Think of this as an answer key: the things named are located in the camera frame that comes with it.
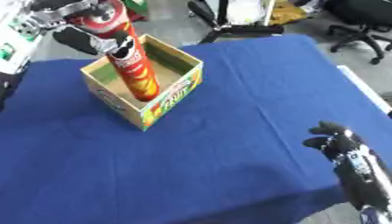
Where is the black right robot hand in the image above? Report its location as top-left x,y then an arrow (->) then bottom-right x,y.
301,120 -> 392,212

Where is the tan cardboard box green inside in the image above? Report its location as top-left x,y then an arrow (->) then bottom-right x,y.
80,33 -> 206,132

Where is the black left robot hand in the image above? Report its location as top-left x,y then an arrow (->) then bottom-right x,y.
29,0 -> 135,57

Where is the black tripod stand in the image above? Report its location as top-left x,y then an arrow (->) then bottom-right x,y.
185,0 -> 287,46

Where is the red cylindrical chip can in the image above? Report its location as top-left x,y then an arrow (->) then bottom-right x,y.
67,0 -> 163,102

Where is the yellow bag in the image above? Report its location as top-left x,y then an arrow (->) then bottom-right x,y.
268,0 -> 312,26

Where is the black office chair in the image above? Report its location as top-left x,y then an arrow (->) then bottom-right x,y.
323,0 -> 392,66

